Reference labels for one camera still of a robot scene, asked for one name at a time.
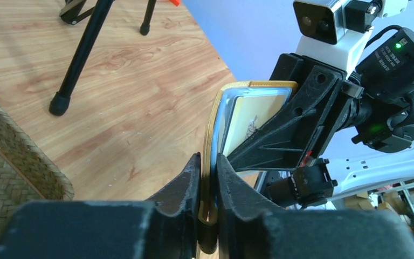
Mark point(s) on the yellow leather card holder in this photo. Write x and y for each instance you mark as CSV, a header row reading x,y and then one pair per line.
x,y
218,123

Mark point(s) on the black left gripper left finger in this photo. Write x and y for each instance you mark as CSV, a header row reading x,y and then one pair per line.
x,y
162,226

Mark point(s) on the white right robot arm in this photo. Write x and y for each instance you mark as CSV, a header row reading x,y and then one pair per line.
x,y
377,99

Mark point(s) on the woven straw divided tray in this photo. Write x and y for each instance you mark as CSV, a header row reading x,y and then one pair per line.
x,y
26,173

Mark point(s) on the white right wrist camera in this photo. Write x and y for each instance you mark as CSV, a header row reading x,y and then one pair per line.
x,y
336,32

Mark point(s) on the black music stand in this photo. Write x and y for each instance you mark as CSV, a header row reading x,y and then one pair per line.
x,y
71,14

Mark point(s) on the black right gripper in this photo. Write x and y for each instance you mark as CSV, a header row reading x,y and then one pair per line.
x,y
294,139

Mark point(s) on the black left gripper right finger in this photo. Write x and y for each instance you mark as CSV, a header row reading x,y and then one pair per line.
x,y
251,226

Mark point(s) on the red toy block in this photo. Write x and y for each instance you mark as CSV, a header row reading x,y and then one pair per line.
x,y
175,2

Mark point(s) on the beige illustrated card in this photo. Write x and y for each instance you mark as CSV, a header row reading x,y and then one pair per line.
x,y
250,113

